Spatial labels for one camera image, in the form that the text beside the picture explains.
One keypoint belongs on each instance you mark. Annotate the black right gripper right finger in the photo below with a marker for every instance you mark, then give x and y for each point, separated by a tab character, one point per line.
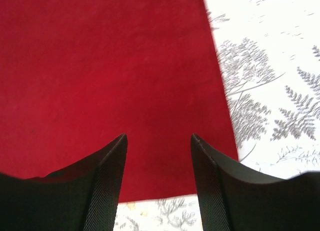
234	197

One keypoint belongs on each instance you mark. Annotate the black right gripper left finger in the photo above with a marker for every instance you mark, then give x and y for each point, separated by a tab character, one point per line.
83	196

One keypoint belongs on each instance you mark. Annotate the red t shirt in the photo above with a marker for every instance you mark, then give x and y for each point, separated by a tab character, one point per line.
75	74

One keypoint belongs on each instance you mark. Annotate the floral patterned table mat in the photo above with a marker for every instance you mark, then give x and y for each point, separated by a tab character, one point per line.
269	56

